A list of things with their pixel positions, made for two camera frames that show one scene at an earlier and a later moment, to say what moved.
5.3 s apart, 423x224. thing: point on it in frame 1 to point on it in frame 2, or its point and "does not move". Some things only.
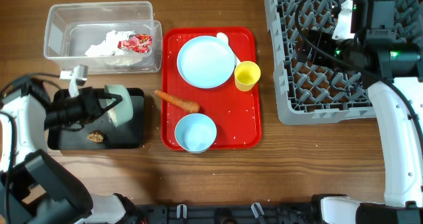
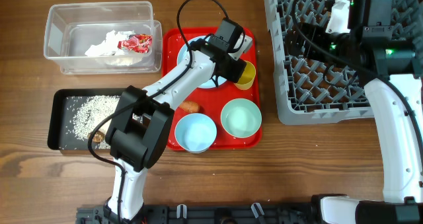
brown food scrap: [96, 136] does not move
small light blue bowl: [195, 133] does not move
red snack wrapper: [139, 43] does not move
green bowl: [121, 113] to [240, 117]
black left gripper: [90, 98] to [234, 75]
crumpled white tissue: [110, 46] does not move
